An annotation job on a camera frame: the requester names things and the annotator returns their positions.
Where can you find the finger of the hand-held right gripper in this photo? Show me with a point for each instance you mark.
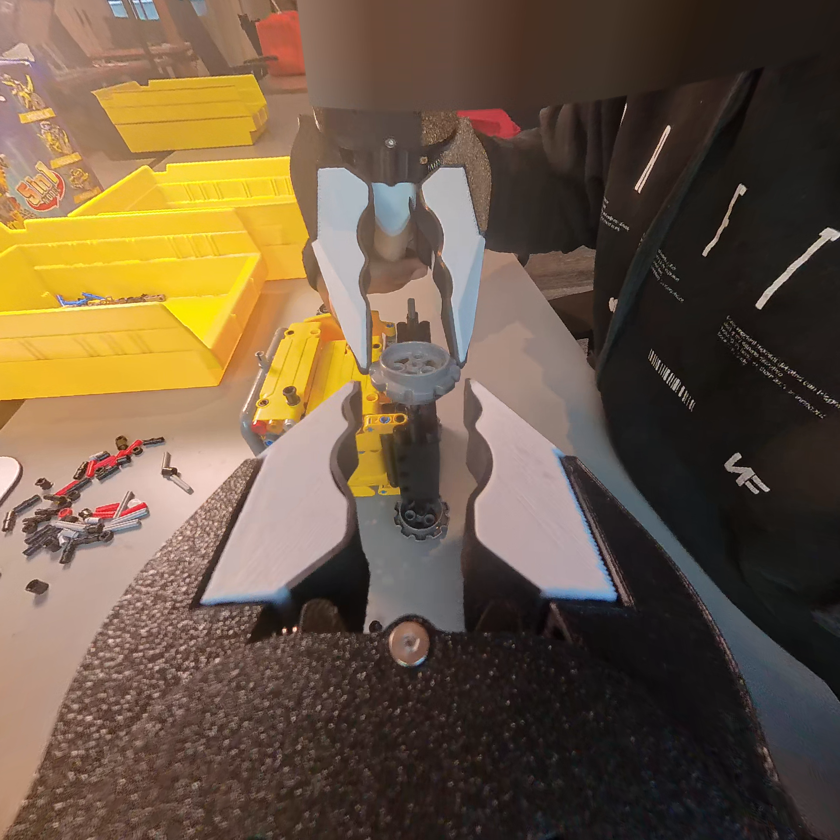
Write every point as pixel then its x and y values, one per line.
pixel 339 223
pixel 462 236

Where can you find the red plastic bin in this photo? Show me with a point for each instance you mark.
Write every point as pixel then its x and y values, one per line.
pixel 492 124

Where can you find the yellow plastic box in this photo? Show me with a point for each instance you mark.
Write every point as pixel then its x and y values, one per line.
pixel 118 328

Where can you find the black yellow toy brick vehicle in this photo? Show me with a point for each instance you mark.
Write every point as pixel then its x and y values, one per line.
pixel 315 381

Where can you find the grey axle pin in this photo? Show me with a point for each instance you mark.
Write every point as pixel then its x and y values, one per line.
pixel 175 473

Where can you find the pile of small brick parts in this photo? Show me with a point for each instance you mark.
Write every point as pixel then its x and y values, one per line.
pixel 79 512

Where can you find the grey desk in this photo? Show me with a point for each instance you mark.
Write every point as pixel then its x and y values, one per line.
pixel 551 341

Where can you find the white document stand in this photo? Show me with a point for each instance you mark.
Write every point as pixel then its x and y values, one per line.
pixel 7 475

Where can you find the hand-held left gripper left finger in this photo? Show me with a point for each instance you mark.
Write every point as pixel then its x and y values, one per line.
pixel 282 525

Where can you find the blue printed kit box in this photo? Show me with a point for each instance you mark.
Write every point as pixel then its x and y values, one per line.
pixel 33 145

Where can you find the toothed brick wheel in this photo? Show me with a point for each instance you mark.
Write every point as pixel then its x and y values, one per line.
pixel 415 370

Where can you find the person's right hand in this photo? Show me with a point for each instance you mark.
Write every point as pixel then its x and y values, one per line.
pixel 394 276

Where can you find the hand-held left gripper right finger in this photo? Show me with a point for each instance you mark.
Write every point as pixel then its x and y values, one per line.
pixel 538 519

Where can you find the person's right forearm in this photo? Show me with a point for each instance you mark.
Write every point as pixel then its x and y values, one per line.
pixel 551 184

